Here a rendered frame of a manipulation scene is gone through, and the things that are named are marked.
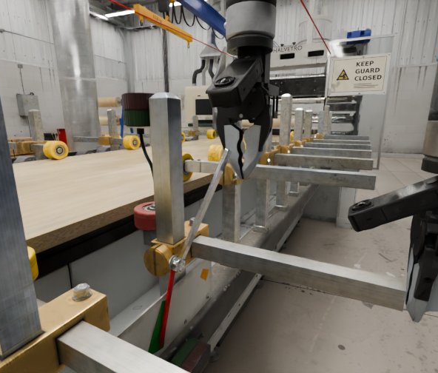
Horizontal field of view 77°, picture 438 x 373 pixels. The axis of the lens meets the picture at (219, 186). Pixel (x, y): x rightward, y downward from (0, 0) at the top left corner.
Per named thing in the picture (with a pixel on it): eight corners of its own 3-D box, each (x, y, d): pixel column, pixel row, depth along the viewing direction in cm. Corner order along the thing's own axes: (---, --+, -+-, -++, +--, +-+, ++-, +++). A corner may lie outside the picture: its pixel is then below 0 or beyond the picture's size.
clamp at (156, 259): (209, 247, 56) (209, 223, 55) (168, 280, 44) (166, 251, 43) (186, 241, 59) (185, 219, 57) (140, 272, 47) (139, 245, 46)
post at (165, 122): (189, 349, 55) (180, 93, 43) (177, 363, 52) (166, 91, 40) (174, 343, 56) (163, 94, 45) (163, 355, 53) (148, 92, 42)
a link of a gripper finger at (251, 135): (269, 175, 49) (272, 122, 47) (258, 182, 44) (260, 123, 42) (253, 174, 51) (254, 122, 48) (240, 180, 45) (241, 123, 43)
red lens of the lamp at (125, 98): (168, 109, 46) (167, 95, 46) (143, 108, 41) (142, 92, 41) (140, 109, 49) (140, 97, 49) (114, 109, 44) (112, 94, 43)
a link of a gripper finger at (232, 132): (253, 174, 51) (254, 122, 48) (240, 180, 45) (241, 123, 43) (237, 172, 52) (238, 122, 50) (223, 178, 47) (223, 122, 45)
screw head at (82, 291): (95, 293, 34) (95, 284, 33) (80, 303, 32) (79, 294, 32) (83, 288, 35) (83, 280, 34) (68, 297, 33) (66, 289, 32)
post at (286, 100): (285, 212, 118) (292, 94, 107) (283, 214, 115) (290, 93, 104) (277, 211, 120) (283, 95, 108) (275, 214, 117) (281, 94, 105)
